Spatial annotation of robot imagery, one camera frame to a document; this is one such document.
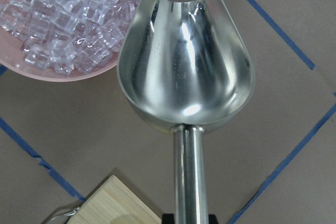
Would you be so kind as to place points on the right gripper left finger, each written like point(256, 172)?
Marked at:
point(168, 219)

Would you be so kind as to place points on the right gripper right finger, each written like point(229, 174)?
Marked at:
point(212, 219)

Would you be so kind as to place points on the pink bowl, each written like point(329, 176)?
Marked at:
point(12, 58)

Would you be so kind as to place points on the pile of ice cubes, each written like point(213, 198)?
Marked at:
point(64, 37)

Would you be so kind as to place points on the wooden cutting board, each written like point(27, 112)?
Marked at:
point(112, 202)

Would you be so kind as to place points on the steel ice scoop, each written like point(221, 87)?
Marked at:
point(185, 70)

